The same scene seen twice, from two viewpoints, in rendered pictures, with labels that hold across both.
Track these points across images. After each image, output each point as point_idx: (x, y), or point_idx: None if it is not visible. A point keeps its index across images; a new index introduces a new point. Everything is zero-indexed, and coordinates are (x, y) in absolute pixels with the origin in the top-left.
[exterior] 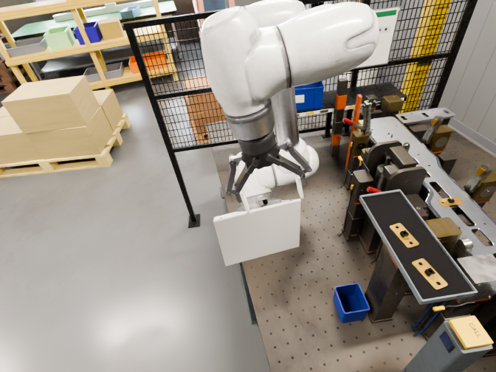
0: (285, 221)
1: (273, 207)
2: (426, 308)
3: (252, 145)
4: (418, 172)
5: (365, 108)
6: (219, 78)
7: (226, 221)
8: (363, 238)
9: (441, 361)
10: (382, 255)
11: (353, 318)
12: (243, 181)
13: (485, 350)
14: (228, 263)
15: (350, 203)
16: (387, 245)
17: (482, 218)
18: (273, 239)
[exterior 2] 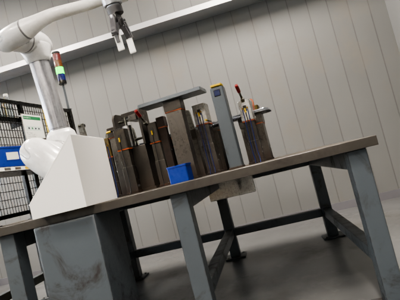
0: (103, 158)
1: (94, 137)
2: (205, 156)
3: (120, 5)
4: (144, 110)
5: (81, 127)
6: None
7: (76, 137)
8: (145, 184)
9: (224, 105)
10: (170, 121)
11: (190, 174)
12: (118, 27)
13: (224, 87)
14: (87, 202)
15: (122, 159)
16: (170, 96)
17: None
18: (103, 178)
